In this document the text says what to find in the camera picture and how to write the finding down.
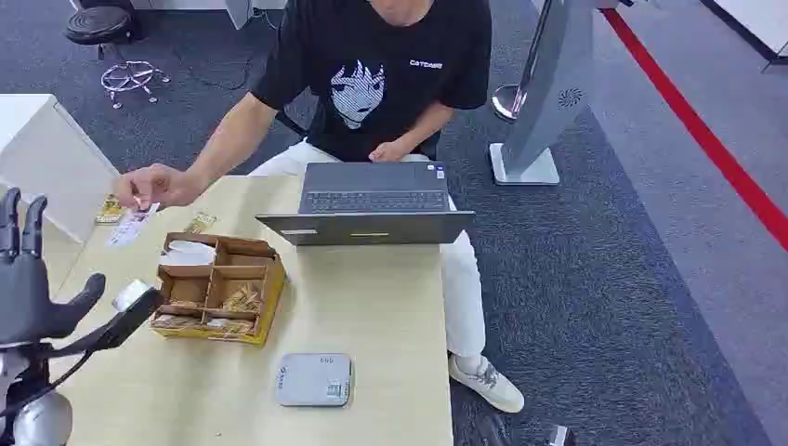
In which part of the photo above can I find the white printed card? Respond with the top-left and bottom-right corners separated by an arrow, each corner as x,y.
107,202 -> 161,249

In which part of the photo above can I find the person's left hand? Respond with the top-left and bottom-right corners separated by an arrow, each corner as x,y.
368,139 -> 413,165

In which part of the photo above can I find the chrome stanchion base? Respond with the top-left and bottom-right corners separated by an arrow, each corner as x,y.
491,83 -> 532,123

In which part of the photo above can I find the chrome chair base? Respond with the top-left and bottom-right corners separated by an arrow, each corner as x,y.
99,59 -> 172,111

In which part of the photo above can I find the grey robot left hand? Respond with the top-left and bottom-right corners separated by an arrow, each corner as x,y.
0,187 -> 107,347

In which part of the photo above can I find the wooden card box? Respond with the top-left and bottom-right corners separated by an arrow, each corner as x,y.
150,231 -> 288,348

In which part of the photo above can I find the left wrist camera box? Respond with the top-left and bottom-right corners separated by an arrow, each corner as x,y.
92,279 -> 165,353

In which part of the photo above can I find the grey display stand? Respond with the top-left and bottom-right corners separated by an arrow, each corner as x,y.
488,0 -> 620,187

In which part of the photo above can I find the white furniture leg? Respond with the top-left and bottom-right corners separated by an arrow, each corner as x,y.
222,0 -> 289,32

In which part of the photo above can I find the person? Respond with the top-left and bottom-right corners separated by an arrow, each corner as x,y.
113,0 -> 526,414

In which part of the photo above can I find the red floor tape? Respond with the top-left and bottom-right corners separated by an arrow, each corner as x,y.
600,7 -> 788,254

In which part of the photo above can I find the gold card stack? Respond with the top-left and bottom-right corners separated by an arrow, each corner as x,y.
152,313 -> 204,330
221,282 -> 265,314
205,318 -> 256,338

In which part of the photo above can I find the white card in box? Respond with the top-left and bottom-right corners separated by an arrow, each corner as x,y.
165,240 -> 217,268

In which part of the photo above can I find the person's right hand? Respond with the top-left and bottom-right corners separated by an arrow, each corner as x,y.
113,163 -> 204,213

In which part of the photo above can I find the dark grey laptop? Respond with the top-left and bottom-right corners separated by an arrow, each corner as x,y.
255,161 -> 477,248

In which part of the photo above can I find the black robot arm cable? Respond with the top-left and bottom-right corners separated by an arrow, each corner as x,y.
0,342 -> 99,420

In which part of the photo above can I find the white side table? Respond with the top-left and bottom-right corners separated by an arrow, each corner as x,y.
0,93 -> 122,245

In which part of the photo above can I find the grey square card reader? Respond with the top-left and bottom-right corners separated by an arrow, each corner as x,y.
274,352 -> 354,410

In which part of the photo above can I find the white wall cabinet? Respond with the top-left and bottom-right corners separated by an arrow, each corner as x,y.
700,0 -> 788,73

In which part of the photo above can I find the person's pale shoe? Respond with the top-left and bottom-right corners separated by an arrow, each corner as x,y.
447,353 -> 526,414

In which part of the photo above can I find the black round stool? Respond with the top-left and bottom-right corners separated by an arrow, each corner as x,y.
65,5 -> 135,61

